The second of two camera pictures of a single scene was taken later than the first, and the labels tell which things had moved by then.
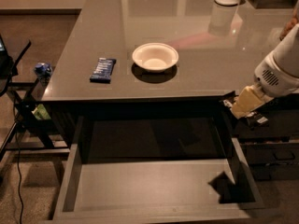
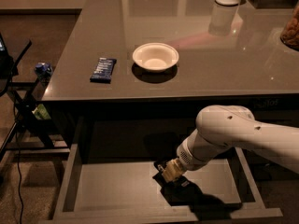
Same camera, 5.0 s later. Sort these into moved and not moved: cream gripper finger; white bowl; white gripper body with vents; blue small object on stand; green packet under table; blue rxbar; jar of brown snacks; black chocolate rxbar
Moved: black chocolate rxbar; cream gripper finger; white gripper body with vents
Not moved: blue rxbar; green packet under table; blue small object on stand; jar of brown snacks; white bowl
